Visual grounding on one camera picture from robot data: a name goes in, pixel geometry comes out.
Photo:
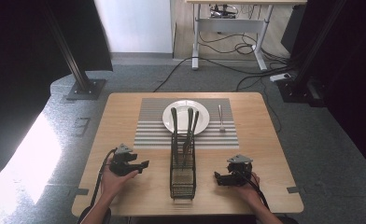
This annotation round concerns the white round plate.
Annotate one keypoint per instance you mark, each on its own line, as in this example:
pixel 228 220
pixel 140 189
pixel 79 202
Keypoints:
pixel 182 107

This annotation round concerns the white power strip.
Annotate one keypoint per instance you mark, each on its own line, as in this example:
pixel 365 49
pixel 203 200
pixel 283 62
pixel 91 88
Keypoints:
pixel 280 76

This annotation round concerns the grey floor outlet cover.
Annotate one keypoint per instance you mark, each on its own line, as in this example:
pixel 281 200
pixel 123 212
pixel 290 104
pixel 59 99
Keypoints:
pixel 81 126

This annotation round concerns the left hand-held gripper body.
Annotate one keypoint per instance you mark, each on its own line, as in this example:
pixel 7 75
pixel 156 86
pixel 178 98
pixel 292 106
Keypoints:
pixel 121 161

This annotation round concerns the dark curtain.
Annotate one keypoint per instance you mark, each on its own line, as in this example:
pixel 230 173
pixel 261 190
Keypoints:
pixel 16 62
pixel 358 77

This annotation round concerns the dark device under desk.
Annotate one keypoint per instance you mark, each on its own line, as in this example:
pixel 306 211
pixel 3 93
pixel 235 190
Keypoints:
pixel 223 11

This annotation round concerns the person's left hand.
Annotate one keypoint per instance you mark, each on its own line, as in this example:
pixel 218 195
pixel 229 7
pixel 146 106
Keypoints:
pixel 114 183

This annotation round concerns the grey tape piece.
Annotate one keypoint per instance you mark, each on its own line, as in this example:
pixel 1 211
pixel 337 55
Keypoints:
pixel 293 189
pixel 82 191

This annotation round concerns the grey striped placemat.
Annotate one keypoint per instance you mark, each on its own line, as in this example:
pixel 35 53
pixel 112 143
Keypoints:
pixel 150 133

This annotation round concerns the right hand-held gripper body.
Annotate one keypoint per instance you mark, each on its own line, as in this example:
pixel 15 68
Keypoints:
pixel 239 169

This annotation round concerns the person's right hand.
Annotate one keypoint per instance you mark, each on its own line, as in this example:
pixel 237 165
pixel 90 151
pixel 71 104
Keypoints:
pixel 249 191

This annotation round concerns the white desk frame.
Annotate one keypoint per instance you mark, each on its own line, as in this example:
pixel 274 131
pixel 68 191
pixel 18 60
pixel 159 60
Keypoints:
pixel 231 25

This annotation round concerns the black metal stand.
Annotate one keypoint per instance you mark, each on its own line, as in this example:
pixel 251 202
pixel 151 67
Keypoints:
pixel 302 81
pixel 78 74

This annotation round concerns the silver fork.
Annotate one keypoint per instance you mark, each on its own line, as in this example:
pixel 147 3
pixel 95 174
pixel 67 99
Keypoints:
pixel 221 119

